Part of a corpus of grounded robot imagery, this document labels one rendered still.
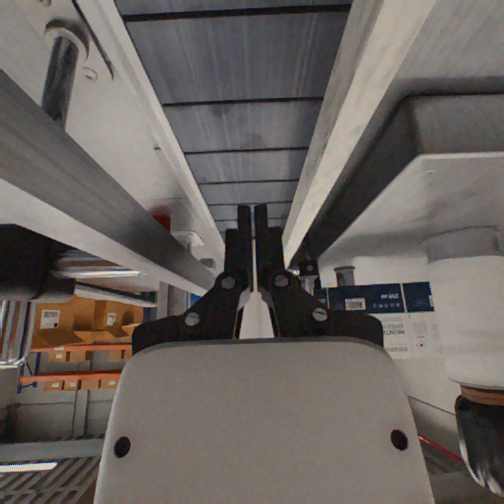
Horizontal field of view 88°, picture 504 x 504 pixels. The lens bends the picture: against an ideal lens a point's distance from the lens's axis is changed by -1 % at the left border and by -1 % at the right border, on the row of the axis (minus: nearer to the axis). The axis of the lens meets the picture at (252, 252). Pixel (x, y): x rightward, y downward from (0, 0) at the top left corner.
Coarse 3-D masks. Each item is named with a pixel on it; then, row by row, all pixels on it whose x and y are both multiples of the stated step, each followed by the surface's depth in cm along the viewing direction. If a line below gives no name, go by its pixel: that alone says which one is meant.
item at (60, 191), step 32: (0, 96) 3; (0, 128) 3; (32, 128) 4; (0, 160) 3; (32, 160) 4; (64, 160) 4; (0, 192) 3; (32, 192) 4; (64, 192) 4; (96, 192) 5; (32, 224) 5; (64, 224) 5; (96, 224) 5; (128, 224) 6; (160, 224) 9; (128, 256) 7; (160, 256) 8; (192, 256) 13; (192, 288) 15
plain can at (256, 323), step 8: (256, 280) 31; (256, 288) 31; (256, 296) 31; (248, 304) 31; (256, 304) 31; (264, 304) 31; (248, 312) 31; (256, 312) 31; (264, 312) 31; (248, 320) 31; (256, 320) 30; (264, 320) 31; (248, 328) 30; (256, 328) 30; (264, 328) 30; (240, 336) 31; (248, 336) 30; (256, 336) 30; (264, 336) 30; (272, 336) 31
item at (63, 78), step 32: (64, 64) 13; (64, 96) 13; (64, 128) 13; (0, 224) 10; (0, 256) 9; (32, 256) 10; (64, 256) 10; (96, 256) 10; (0, 288) 9; (32, 288) 10; (64, 288) 11; (0, 320) 10; (32, 320) 10; (0, 352) 10
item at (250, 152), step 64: (128, 0) 8; (192, 0) 8; (256, 0) 8; (320, 0) 8; (192, 64) 11; (256, 64) 11; (320, 64) 11; (192, 128) 14; (256, 128) 14; (256, 192) 22
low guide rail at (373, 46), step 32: (384, 0) 6; (416, 0) 5; (352, 32) 7; (384, 32) 6; (416, 32) 6; (352, 64) 7; (384, 64) 7; (352, 96) 8; (320, 128) 11; (352, 128) 9; (320, 160) 11; (320, 192) 14; (288, 224) 23; (288, 256) 29
